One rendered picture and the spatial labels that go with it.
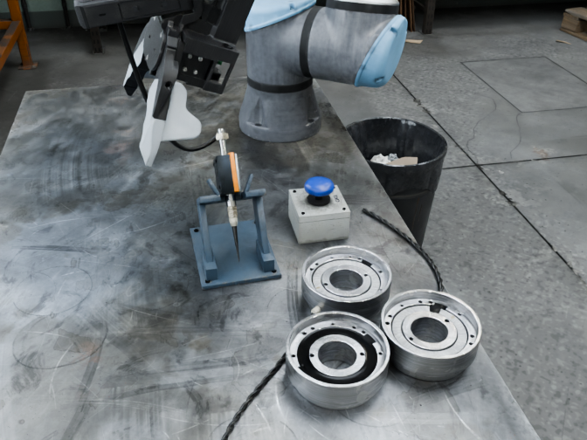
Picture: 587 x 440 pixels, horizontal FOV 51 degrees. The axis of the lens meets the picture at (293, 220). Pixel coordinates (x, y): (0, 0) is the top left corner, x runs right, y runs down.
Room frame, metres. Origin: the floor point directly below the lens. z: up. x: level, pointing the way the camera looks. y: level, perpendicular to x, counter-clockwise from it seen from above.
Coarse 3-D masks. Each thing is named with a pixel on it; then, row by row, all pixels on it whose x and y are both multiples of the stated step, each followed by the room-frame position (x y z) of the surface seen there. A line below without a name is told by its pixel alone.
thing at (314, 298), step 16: (320, 256) 0.60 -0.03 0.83; (336, 256) 0.61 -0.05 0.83; (352, 256) 0.61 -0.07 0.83; (368, 256) 0.60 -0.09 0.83; (304, 272) 0.56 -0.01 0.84; (336, 272) 0.58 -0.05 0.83; (352, 272) 0.58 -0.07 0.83; (384, 272) 0.58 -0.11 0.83; (304, 288) 0.55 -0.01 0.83; (336, 288) 0.55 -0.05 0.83; (352, 288) 0.58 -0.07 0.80; (368, 288) 0.55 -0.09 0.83; (384, 288) 0.53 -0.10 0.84; (320, 304) 0.52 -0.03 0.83; (336, 304) 0.51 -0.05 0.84; (352, 304) 0.51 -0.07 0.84; (368, 304) 0.51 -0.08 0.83; (384, 304) 0.53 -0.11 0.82
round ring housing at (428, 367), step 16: (400, 304) 0.52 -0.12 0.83; (416, 304) 0.52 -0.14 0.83; (432, 304) 0.52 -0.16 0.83; (448, 304) 0.52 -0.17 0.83; (464, 304) 0.51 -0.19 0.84; (384, 320) 0.49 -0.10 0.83; (416, 320) 0.50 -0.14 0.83; (432, 320) 0.50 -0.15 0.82; (448, 320) 0.50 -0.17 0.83; (464, 320) 0.49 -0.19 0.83; (416, 336) 0.50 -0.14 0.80; (432, 336) 0.50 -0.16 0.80; (448, 336) 0.47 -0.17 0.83; (480, 336) 0.46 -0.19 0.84; (400, 352) 0.44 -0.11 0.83; (416, 352) 0.44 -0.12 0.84; (464, 352) 0.44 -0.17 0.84; (400, 368) 0.45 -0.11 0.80; (416, 368) 0.43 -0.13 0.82; (432, 368) 0.43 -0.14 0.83; (448, 368) 0.43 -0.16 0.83; (464, 368) 0.44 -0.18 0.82
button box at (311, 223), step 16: (304, 192) 0.73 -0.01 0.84; (336, 192) 0.73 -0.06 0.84; (288, 208) 0.74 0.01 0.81; (304, 208) 0.69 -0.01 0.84; (320, 208) 0.69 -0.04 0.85; (336, 208) 0.69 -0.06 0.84; (304, 224) 0.67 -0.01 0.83; (320, 224) 0.68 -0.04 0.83; (336, 224) 0.68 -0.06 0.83; (304, 240) 0.67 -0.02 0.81; (320, 240) 0.68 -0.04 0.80
